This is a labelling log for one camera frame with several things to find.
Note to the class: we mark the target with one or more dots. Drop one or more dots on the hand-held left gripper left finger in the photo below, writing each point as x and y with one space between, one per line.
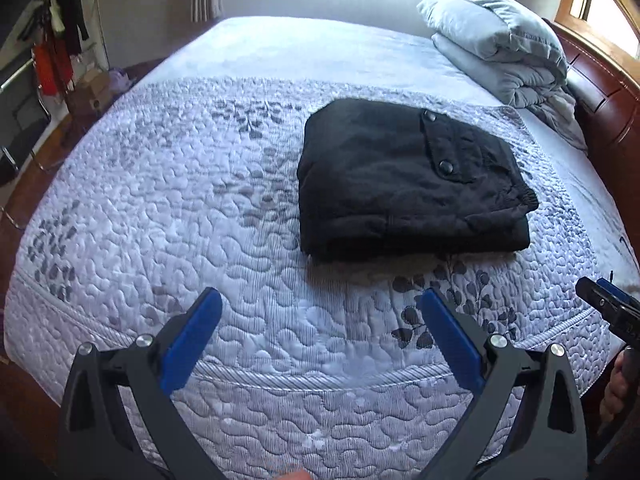
192 340

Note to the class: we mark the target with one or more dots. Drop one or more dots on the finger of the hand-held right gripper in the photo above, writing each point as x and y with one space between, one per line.
612 287
595 300

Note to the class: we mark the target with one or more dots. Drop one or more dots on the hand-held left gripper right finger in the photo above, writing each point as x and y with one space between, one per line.
452 340

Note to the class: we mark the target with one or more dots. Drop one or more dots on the black pants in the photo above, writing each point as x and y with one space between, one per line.
390 185

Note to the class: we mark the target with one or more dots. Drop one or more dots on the person's right hand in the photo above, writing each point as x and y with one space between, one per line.
616 385

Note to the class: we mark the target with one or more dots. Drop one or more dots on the person's left hand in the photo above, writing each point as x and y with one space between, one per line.
292 475

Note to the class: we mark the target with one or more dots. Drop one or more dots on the white quilted bedspread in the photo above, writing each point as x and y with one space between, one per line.
200 210

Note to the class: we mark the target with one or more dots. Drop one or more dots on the wooden headboard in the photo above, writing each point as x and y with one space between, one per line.
605 90

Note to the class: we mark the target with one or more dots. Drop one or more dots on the pale folded blanket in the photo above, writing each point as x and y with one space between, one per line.
500 72

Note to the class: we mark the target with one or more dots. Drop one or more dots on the cardboard box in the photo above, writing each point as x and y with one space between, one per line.
90 92

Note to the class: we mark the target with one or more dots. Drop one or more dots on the wooden framed window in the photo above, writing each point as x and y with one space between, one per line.
607 5

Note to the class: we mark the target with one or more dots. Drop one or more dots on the grey folded comforter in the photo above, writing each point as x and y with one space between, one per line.
495 20

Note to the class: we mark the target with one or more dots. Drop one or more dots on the red hanging garment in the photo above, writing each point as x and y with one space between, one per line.
47 67

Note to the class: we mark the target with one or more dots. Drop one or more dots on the bed with pale sheet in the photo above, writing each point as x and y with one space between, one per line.
325 50

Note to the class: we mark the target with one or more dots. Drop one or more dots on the black hanging garment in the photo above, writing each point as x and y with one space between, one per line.
70 10

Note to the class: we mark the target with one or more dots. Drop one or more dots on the metal frame chair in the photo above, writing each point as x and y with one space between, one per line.
22 125

